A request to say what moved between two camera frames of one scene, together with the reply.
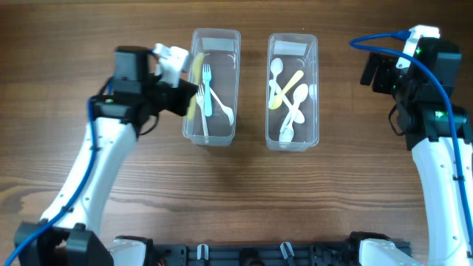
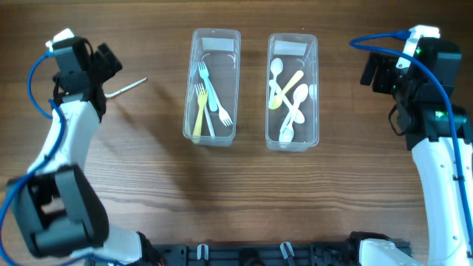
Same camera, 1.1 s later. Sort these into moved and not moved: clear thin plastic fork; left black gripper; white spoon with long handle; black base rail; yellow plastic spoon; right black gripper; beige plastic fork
Moved: left black gripper; clear thin plastic fork; beige plastic fork
Not moved: yellow plastic spoon; right black gripper; black base rail; white spoon with long handle
